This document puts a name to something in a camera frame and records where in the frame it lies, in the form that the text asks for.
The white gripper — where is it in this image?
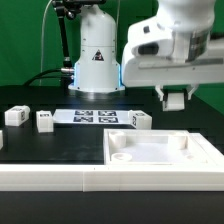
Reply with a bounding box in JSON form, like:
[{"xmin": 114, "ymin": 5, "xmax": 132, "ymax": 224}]
[{"xmin": 121, "ymin": 17, "xmax": 224, "ymax": 102}]

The white square tabletop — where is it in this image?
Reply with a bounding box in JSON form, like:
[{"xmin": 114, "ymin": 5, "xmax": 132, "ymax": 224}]
[{"xmin": 103, "ymin": 129, "xmax": 215, "ymax": 165}]

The black cable bundle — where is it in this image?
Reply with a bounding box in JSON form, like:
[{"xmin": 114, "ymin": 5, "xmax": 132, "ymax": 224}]
[{"xmin": 22, "ymin": 67, "xmax": 75, "ymax": 88}]

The white marker base plate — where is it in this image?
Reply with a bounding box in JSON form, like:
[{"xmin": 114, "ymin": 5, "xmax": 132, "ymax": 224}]
[{"xmin": 53, "ymin": 109, "xmax": 130, "ymax": 125}]

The white U-shaped obstacle fence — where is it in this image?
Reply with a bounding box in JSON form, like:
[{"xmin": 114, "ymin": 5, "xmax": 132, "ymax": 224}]
[{"xmin": 0, "ymin": 133, "xmax": 224, "ymax": 192}]

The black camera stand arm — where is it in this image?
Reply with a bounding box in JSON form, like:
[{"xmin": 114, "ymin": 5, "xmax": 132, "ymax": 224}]
[{"xmin": 52, "ymin": 0, "xmax": 107, "ymax": 68}]

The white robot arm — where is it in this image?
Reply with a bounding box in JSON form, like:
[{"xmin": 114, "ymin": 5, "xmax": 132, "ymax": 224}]
[{"xmin": 71, "ymin": 0, "xmax": 224, "ymax": 94}]

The grey thin cable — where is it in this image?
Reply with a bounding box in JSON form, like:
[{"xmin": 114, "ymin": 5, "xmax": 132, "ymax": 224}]
[{"xmin": 39, "ymin": 0, "xmax": 54, "ymax": 87}]

